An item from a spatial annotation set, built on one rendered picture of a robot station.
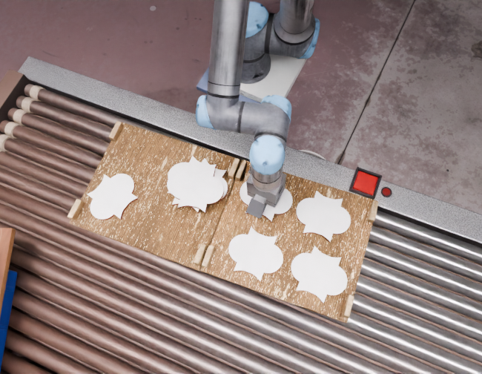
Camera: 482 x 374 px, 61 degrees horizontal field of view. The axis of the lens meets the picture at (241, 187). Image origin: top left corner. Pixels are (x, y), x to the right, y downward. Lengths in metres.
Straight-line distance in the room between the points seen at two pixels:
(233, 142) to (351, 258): 0.49
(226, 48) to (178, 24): 1.90
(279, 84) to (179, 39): 1.42
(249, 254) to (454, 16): 2.26
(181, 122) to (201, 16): 1.57
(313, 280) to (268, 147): 0.42
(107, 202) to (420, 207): 0.90
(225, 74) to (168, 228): 0.48
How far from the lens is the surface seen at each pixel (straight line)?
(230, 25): 0.93
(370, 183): 1.25
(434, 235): 1.27
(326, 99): 2.46
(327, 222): 1.17
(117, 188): 1.26
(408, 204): 1.28
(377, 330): 1.18
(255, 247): 1.14
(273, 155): 0.88
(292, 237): 1.16
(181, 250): 1.17
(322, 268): 1.14
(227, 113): 0.96
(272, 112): 0.95
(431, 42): 2.85
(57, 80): 1.57
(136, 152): 1.30
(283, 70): 1.44
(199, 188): 1.16
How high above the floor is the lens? 2.07
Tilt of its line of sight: 70 degrees down
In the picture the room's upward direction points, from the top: 8 degrees counter-clockwise
